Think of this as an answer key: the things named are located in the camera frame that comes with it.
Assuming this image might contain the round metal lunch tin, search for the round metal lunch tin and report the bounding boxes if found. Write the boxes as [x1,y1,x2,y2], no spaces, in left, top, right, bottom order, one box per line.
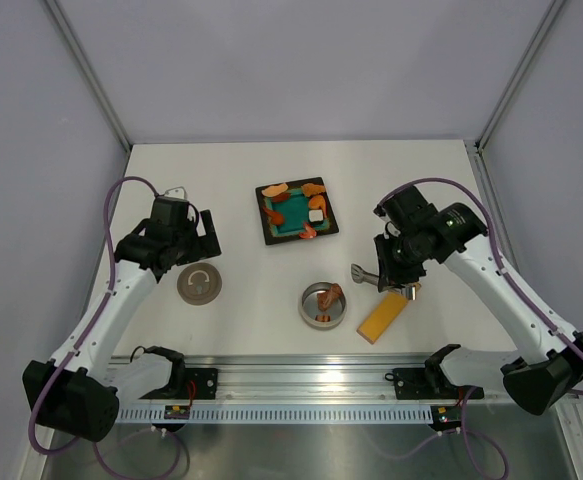
[298,282,347,331]

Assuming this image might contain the aluminium frame post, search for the aluminium frame post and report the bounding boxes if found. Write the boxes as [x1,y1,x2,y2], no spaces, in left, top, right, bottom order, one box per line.
[40,0,133,157]
[476,0,570,151]

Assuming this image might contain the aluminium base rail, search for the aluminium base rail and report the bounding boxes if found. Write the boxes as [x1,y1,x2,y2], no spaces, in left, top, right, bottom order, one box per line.
[45,353,581,404]

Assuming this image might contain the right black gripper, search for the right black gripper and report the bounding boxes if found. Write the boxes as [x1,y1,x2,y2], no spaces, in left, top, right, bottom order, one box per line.
[374,230,431,292]

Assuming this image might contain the metal serving tongs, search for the metal serving tongs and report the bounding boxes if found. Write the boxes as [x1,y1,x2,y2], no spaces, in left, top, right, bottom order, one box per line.
[350,263,421,301]

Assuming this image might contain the orange flat food slice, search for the orange flat food slice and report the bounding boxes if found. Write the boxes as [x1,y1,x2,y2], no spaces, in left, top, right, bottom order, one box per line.
[262,183,288,198]

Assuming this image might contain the round grey tin lid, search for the round grey tin lid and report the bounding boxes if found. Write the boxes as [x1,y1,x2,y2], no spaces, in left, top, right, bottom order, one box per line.
[176,262,222,306]

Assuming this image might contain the large brown meat piece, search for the large brown meat piece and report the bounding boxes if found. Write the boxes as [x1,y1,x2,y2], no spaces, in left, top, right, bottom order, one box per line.
[317,283,343,311]

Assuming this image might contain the orange toy shrimp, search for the orange toy shrimp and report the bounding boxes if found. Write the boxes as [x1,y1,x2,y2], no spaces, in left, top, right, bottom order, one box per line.
[298,223,317,239]

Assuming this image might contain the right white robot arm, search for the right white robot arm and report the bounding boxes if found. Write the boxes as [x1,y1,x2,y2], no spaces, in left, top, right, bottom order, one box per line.
[374,182,583,415]

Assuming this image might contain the white tofu cube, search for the white tofu cube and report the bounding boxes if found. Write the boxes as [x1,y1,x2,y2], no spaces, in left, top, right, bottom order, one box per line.
[308,209,324,223]

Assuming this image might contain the right aluminium frame post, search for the right aluminium frame post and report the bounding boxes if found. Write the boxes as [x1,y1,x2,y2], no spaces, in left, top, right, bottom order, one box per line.
[476,0,570,151]

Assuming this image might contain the orange curled shrimp food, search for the orange curled shrimp food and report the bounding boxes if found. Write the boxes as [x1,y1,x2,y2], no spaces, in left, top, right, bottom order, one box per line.
[308,195,327,214]

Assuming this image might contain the black square plate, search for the black square plate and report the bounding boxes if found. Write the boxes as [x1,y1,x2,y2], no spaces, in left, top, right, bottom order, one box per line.
[255,177,339,246]

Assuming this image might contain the slotted white cable duct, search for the slotted white cable duct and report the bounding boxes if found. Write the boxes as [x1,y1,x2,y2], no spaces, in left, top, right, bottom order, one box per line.
[117,404,433,425]

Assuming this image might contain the left aluminium frame post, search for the left aluminium frame post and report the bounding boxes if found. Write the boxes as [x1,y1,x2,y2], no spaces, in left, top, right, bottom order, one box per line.
[40,0,133,157]

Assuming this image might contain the yellow wooden block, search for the yellow wooden block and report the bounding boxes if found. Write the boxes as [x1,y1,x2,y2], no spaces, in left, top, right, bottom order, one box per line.
[356,292,409,344]

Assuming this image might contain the fried chicken piece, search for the fried chicken piece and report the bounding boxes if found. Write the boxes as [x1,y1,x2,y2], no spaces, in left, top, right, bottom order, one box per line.
[301,183,326,197]

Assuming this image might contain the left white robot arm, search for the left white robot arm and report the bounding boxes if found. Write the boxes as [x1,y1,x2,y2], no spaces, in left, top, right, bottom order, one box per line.
[23,196,221,442]

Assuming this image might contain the red crab claw food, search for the red crab claw food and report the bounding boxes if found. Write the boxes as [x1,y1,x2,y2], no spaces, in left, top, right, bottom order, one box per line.
[263,207,285,226]

